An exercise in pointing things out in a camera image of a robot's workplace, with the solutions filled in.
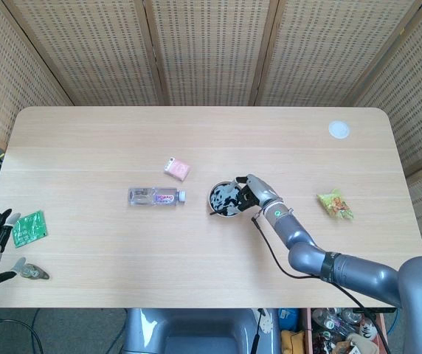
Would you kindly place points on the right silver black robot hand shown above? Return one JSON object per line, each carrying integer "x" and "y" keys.
{"x": 264, "y": 190}

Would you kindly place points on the black plastic spoon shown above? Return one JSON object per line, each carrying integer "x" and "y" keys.
{"x": 216, "y": 212}

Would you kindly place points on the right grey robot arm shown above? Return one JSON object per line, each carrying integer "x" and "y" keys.
{"x": 358, "y": 269}

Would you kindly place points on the green circuit board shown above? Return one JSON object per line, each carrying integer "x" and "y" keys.
{"x": 32, "y": 228}

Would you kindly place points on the olive brown metal fitting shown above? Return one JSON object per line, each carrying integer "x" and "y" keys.
{"x": 38, "y": 273}

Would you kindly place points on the green snack packet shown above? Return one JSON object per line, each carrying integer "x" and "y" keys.
{"x": 335, "y": 204}

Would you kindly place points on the pink tissue pack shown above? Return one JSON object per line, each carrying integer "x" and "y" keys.
{"x": 178, "y": 169}

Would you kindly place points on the white round grommet cap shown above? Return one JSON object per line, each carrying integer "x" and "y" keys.
{"x": 339, "y": 129}

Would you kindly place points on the clear plastic water bottle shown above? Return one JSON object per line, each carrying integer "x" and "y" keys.
{"x": 148, "y": 196}

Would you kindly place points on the blue package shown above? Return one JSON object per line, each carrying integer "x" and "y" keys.
{"x": 288, "y": 318}

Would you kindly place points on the white perforated plate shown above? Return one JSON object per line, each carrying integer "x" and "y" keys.
{"x": 266, "y": 322}

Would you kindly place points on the yellow cloth bag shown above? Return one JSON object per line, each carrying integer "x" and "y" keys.
{"x": 292, "y": 343}

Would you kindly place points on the grey robot torso base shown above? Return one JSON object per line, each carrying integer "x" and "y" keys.
{"x": 196, "y": 332}

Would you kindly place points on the crate of assorted clutter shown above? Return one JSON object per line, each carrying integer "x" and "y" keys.
{"x": 332, "y": 332}

